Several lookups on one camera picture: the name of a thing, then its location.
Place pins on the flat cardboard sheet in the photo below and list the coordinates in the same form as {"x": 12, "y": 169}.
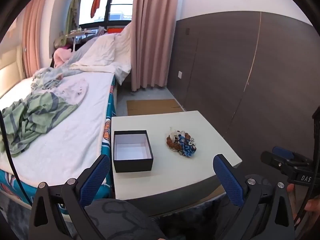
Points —
{"x": 150, "y": 107}

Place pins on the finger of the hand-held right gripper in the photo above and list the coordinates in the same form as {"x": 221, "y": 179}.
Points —
{"x": 282, "y": 152}

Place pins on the white wall socket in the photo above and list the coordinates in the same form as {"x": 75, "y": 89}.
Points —
{"x": 179, "y": 74}

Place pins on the green hanging garment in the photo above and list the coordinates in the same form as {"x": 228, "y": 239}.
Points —
{"x": 71, "y": 15}

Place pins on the white bedside table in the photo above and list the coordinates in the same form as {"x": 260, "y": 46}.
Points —
{"x": 205, "y": 130}

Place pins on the black cardboard box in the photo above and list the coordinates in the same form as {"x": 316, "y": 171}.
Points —
{"x": 132, "y": 166}

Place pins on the person's leg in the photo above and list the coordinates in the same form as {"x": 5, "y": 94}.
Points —
{"x": 120, "y": 220}

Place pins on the clear white hair clip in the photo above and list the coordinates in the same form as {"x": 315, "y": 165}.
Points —
{"x": 176, "y": 131}

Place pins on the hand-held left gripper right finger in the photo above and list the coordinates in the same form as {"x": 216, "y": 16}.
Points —
{"x": 228, "y": 182}

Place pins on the orange hanging garment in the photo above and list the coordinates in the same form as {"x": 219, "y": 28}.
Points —
{"x": 95, "y": 5}

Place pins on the pink plush cloth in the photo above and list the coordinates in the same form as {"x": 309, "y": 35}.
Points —
{"x": 61, "y": 56}

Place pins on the white drying rack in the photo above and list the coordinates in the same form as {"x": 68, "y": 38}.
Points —
{"x": 77, "y": 36}

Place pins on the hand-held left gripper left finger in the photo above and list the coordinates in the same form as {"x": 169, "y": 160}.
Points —
{"x": 96, "y": 177}

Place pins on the white printed cloth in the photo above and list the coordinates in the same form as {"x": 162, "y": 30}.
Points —
{"x": 72, "y": 90}

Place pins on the light blue garment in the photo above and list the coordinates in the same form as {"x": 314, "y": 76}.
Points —
{"x": 47, "y": 76}

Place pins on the teal printed bedsheet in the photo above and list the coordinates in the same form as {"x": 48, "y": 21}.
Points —
{"x": 109, "y": 130}

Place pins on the green striped cloth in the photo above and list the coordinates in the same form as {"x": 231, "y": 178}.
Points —
{"x": 37, "y": 115}

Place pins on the person's right hand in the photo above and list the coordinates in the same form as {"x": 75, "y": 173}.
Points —
{"x": 312, "y": 205}

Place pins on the pink curtain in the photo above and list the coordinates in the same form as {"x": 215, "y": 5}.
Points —
{"x": 155, "y": 30}
{"x": 33, "y": 42}

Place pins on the beige headboard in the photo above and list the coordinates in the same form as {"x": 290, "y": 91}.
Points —
{"x": 10, "y": 75}

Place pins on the white duvet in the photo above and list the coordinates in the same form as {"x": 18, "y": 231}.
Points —
{"x": 105, "y": 52}

